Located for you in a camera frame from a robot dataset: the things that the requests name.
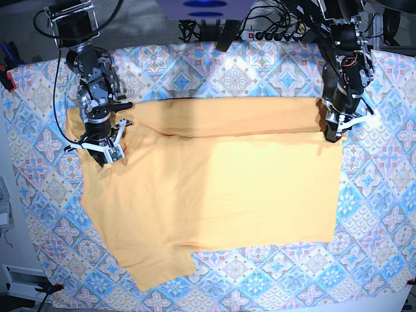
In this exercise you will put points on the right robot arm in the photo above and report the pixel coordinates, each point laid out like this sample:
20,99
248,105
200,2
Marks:
74,25

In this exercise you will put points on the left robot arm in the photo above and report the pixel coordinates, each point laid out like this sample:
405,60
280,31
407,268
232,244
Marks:
351,69

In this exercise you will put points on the white power strip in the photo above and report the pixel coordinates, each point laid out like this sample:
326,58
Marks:
270,36

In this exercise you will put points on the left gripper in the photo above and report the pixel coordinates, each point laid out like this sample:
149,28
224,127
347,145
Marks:
346,109

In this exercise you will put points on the white rail bottom-left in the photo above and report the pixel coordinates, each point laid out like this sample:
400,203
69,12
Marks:
21,282

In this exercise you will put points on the patterned blue tablecloth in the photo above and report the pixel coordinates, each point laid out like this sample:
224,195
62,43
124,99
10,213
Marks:
372,253

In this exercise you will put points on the orange black clamp bottom-left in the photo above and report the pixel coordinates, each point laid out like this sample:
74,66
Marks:
48,288

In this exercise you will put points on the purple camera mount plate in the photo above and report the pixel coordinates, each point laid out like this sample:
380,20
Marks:
205,9

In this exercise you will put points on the yellow T-shirt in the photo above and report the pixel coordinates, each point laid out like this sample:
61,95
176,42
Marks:
212,174

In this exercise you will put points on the white box left edge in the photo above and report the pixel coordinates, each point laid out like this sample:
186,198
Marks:
7,221

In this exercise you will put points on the black table clamp top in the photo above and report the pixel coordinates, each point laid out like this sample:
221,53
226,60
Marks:
229,32

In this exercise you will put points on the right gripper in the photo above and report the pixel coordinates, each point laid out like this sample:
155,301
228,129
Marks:
102,141

